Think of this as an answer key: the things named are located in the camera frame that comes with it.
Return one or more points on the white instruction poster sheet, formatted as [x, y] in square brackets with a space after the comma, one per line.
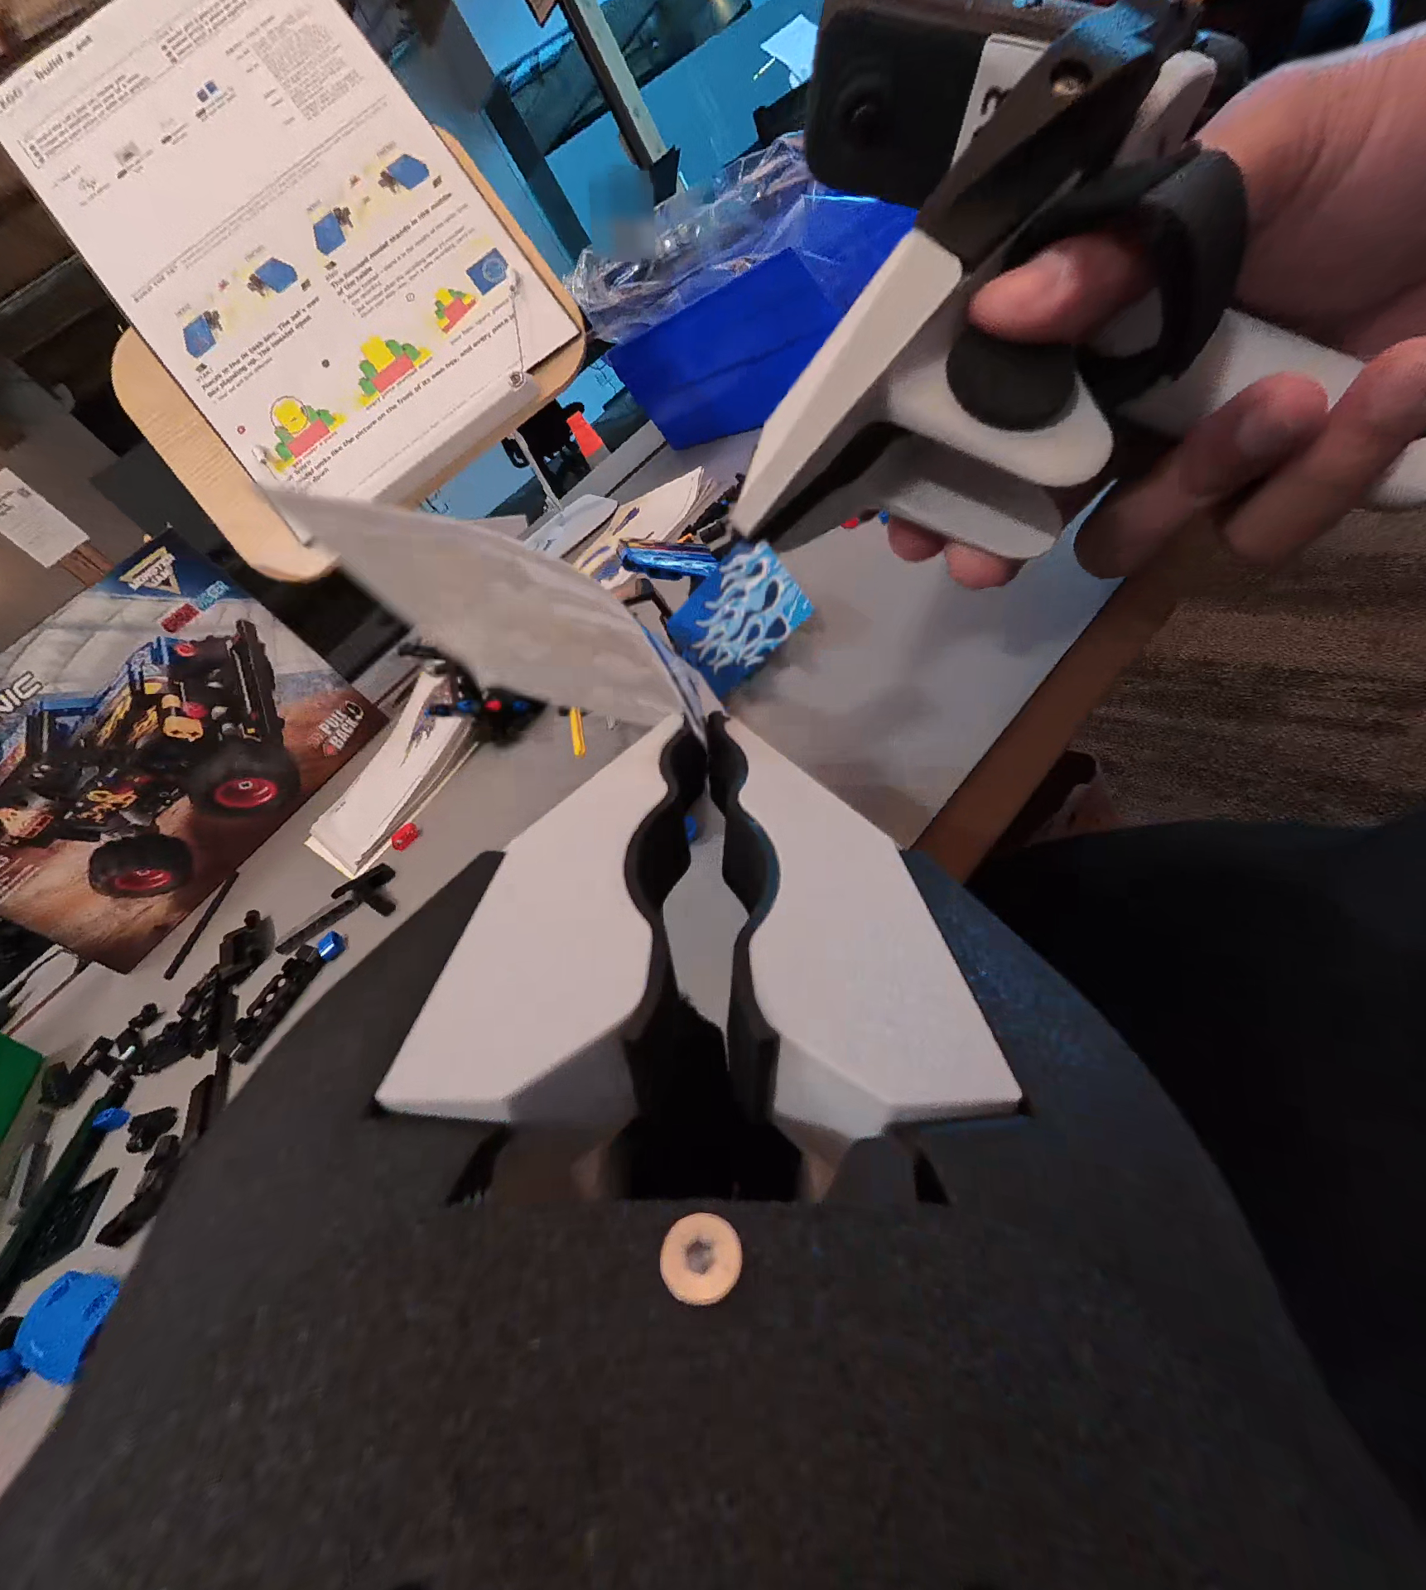
[238, 215]

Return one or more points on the small orange cone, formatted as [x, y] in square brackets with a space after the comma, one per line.
[586, 435]

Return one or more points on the white paper wall note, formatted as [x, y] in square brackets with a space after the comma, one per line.
[21, 514]

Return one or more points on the black lego chassis assembly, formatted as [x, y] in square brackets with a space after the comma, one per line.
[487, 715]

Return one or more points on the blue plastic bin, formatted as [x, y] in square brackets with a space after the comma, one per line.
[728, 360]

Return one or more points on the blue ribbed lego piece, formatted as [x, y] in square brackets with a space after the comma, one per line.
[65, 1323]

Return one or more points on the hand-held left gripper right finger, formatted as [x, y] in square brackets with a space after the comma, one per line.
[874, 982]

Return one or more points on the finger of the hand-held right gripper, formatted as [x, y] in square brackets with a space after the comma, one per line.
[974, 512]
[838, 374]

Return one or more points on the white instruction booklet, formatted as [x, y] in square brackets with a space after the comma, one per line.
[395, 776]

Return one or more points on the white paper sheet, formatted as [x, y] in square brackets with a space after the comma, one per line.
[477, 596]

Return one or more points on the person's right hand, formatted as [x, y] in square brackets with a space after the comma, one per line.
[1382, 188]

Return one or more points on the shiny blue lego piece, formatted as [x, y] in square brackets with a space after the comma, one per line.
[663, 561]

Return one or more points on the wooden document stand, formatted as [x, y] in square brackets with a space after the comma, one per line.
[176, 424]

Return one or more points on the printed lego set box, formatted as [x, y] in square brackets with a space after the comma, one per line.
[65, 749]

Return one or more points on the pile of black lego pieces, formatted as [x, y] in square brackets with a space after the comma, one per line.
[281, 993]

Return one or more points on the blue flame-printed lego body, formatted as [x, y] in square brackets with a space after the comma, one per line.
[736, 623]

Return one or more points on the clear plastic bags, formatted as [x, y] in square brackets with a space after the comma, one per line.
[685, 239]

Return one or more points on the person's dark trousers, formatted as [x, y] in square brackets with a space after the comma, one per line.
[1286, 1054]

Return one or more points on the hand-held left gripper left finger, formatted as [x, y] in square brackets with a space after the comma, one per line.
[526, 966]

